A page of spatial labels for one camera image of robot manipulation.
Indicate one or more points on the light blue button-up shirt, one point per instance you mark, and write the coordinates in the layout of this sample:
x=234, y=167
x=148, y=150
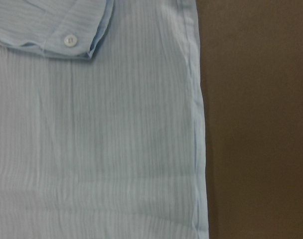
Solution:
x=102, y=129

